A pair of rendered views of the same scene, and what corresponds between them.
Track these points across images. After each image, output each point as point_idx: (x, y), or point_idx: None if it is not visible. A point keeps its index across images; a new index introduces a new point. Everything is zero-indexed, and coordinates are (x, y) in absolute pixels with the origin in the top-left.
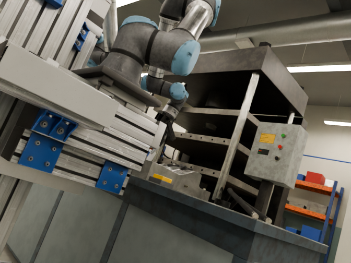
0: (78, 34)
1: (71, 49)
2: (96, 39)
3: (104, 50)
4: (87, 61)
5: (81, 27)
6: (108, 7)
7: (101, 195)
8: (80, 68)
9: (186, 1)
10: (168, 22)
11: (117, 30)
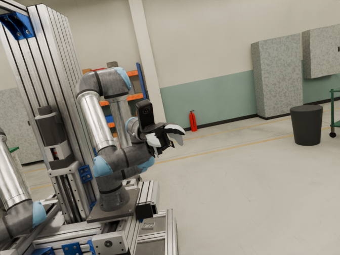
0: (51, 180)
1: (54, 189)
2: (51, 178)
3: (132, 141)
4: (57, 194)
5: (49, 177)
6: (45, 151)
7: None
8: (58, 198)
9: None
10: None
11: (89, 127)
